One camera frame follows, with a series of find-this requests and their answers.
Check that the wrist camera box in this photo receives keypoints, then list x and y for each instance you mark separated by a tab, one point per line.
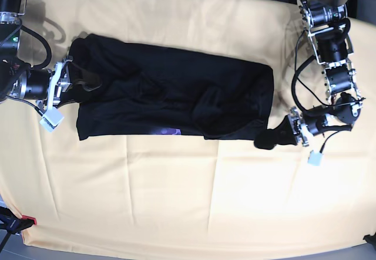
315	158
51	119

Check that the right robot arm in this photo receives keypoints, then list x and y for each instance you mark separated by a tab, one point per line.
11	66

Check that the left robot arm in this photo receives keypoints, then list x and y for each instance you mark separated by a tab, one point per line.
326	26

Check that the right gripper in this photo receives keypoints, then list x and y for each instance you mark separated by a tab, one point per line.
50	88

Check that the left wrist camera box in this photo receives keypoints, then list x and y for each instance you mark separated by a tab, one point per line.
315	158

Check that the black T-shirt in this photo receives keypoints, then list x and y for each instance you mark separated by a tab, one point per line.
144	89

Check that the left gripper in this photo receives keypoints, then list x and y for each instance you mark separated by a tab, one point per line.
304	127

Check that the blue red table clamp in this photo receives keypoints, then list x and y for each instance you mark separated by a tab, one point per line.
12	224

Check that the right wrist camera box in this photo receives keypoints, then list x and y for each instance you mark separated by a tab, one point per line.
51	119

